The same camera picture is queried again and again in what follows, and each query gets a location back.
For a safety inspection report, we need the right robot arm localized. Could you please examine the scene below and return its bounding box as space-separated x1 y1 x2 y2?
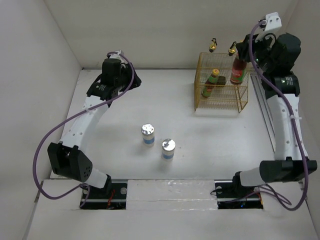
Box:
231 33 318 197

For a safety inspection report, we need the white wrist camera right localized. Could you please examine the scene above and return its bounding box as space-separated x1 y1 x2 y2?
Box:
255 12 282 42

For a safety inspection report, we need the salt shaker blue label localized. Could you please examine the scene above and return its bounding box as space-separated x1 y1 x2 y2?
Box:
161 138 176 161
141 123 155 147

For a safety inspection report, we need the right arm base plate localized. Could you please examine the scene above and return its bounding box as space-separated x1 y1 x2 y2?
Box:
210 180 264 210

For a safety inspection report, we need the aluminium rail right side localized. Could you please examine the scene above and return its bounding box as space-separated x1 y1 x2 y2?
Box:
249 68 276 160

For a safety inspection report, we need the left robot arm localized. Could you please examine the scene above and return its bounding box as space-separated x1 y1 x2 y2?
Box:
47 50 141 199

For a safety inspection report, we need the yellow wire rack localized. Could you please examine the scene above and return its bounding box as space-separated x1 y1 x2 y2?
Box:
193 52 250 113

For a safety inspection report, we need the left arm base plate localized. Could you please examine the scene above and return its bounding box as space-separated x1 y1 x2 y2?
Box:
79 179 128 210

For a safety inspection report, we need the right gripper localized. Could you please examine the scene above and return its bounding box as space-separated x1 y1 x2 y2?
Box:
235 29 276 73

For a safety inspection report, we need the red sauce bottle yellow cap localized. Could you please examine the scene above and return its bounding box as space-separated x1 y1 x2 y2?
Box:
201 68 220 98

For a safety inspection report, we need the glass oil bottle gold spout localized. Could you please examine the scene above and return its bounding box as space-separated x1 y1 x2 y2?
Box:
216 41 238 87

